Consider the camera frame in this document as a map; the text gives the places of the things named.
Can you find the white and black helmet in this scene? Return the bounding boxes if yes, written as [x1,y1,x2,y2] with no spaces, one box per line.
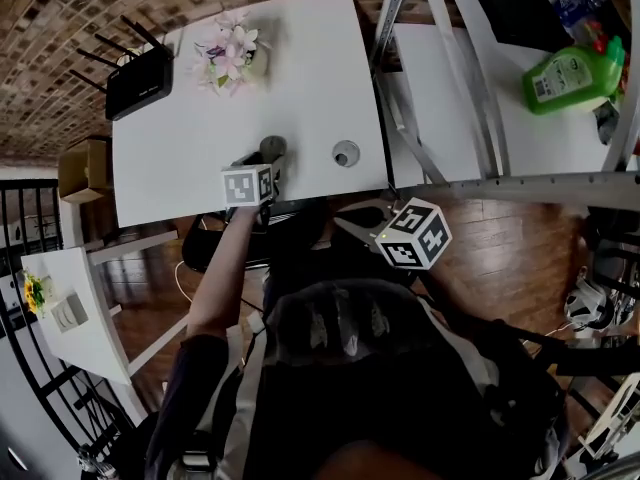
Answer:
[564,267,617,332]

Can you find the grey rectangular box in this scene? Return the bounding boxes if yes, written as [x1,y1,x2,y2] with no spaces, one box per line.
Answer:
[49,292,90,333]

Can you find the person's torso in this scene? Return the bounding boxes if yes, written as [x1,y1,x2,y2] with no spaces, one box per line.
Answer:
[144,227,571,480]

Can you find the black metal railing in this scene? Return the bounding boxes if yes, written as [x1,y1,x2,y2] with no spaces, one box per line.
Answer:
[0,177,136,469]

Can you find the black monitor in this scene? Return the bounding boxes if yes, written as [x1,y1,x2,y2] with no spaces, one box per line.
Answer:
[474,0,566,52]

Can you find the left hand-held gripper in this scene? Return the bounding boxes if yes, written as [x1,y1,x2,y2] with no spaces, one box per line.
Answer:
[221,151,287,225]

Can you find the sunflowers in white pot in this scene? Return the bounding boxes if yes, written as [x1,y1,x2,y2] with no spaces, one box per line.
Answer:
[22,270,56,317]

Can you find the pale pink flowers in pot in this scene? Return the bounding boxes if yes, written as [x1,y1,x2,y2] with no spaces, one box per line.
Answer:
[192,10,274,97]

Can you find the person's right forearm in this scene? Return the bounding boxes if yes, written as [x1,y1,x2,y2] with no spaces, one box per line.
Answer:
[419,266,471,319]

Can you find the black router with antennas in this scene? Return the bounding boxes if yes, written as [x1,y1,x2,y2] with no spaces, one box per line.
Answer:
[69,15,175,122]

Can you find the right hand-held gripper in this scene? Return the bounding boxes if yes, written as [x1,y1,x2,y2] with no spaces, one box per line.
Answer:
[333,196,454,272]

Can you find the white metal shelf rack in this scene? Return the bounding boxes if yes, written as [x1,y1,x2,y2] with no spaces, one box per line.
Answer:
[369,0,640,212]

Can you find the grey computer mouse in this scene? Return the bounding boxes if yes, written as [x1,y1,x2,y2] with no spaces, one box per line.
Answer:
[259,135,289,164]

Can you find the person's left forearm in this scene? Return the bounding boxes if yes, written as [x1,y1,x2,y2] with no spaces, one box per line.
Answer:
[185,206,261,339]

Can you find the open cardboard box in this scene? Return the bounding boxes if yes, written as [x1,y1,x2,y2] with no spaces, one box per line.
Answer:
[58,137,114,204]

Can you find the small white side table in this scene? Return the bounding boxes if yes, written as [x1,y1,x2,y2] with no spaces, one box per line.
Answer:
[19,227,194,387]

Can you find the pale shoulder strap harness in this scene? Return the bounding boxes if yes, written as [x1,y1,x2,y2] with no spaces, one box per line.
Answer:
[169,312,269,480]

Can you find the green detergent bottle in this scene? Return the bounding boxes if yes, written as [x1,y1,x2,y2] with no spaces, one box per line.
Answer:
[522,35,626,116]

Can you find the round grey cable grommet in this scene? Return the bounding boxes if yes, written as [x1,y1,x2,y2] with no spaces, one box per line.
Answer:
[331,139,361,168]

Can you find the thin white cable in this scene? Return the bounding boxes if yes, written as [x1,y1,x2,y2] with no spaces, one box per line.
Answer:
[173,260,194,302]

